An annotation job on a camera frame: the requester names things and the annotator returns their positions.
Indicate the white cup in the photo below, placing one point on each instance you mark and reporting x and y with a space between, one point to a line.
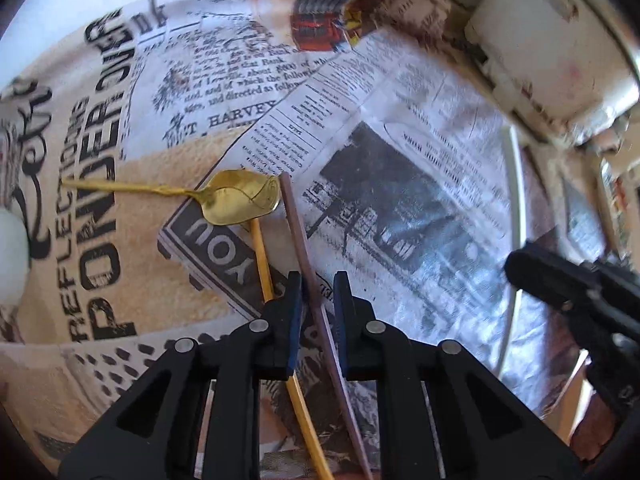
10 255

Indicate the patterned white dish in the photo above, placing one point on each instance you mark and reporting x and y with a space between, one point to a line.
612 195

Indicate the white rice cooker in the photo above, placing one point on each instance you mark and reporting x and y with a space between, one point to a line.
550 45

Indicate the printed newspaper tablecloth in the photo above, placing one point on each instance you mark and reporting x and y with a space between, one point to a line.
400 160

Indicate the white chopstick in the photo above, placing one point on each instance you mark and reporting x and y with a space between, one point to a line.
517 185

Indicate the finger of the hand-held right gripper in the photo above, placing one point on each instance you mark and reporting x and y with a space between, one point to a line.
545 275
612 277

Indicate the yellow chopstick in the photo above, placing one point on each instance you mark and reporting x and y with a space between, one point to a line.
262 265

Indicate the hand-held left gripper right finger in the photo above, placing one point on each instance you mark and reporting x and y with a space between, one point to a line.
341 320

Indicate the mauve chopstick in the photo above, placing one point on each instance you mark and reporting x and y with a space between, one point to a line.
300 240

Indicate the gold spoon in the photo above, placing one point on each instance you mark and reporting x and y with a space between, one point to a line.
235 200

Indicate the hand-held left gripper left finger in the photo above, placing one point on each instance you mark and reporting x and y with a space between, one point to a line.
295 320

